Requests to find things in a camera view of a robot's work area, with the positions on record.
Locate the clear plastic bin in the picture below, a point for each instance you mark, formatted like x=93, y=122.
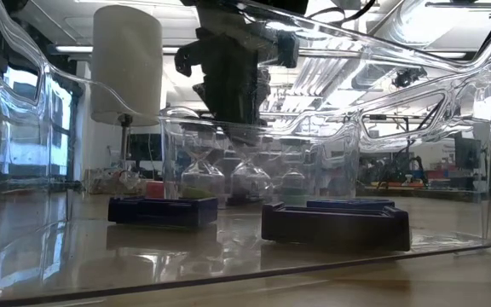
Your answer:
x=335, y=170
x=100, y=256

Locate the ceiling light strip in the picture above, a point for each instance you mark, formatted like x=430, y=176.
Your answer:
x=73, y=49

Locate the black ceiling-mounted device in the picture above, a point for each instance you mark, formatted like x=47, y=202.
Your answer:
x=407, y=77

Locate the teal hourglass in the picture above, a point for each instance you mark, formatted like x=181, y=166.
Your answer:
x=293, y=187

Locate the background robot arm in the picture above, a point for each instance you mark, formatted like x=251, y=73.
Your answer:
x=407, y=168

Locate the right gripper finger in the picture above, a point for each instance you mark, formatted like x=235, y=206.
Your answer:
x=258, y=102
x=220, y=102

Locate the white cylindrical table lamp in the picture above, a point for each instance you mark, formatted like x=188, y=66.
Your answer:
x=126, y=64

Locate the dark blue tray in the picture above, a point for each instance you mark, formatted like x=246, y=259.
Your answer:
x=335, y=230

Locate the black hourglass blue sand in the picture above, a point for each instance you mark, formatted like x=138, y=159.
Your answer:
x=250, y=183

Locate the black hourglass green sand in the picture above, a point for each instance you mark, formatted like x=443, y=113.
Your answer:
x=203, y=175

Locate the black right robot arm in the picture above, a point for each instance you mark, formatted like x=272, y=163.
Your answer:
x=288, y=5

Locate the dark background monitor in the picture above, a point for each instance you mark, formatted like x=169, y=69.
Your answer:
x=467, y=151
x=143, y=147

